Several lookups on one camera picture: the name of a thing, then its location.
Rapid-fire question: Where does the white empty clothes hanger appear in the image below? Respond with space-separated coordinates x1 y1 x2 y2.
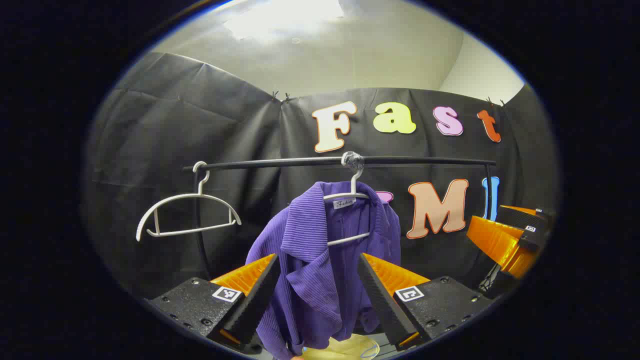
136 161 242 242

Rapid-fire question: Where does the pale yellow laundry hamper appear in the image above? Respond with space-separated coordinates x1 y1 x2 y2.
300 332 386 360

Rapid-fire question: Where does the clear tape wad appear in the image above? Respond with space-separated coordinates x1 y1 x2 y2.
341 151 365 171

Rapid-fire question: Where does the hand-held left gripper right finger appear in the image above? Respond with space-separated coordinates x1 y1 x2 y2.
357 252 493 351

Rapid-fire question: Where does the purple ribbed garment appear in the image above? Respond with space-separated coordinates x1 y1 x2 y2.
245 181 402 360

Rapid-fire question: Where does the black clothes rack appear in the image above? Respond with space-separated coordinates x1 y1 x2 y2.
181 156 501 293

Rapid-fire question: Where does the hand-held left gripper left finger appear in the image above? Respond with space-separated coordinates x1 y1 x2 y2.
145 253 282 351

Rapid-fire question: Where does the black backdrop cloth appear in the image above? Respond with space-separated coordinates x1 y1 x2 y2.
82 51 561 301

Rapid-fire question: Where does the white ridged clothes hanger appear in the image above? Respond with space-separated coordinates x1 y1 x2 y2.
322 159 372 247

